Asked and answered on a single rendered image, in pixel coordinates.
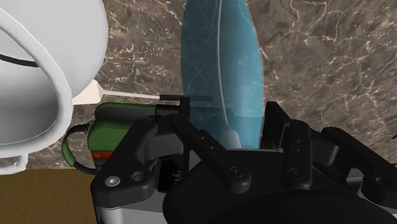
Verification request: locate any white stick tool black tip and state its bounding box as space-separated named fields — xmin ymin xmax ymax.
xmin=71 ymin=79 xmax=215 ymax=106

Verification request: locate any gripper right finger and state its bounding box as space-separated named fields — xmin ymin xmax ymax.
xmin=260 ymin=101 xmax=397 ymax=209

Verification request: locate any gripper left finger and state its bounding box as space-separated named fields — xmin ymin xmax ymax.
xmin=90 ymin=96 xmax=252 ymax=206

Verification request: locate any green device with black strap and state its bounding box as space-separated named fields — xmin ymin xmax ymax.
xmin=61 ymin=101 xmax=162 ymax=175

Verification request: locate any white mug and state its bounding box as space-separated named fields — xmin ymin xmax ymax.
xmin=0 ymin=0 xmax=109 ymax=175

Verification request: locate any blue plate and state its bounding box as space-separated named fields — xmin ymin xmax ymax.
xmin=181 ymin=0 xmax=265 ymax=150

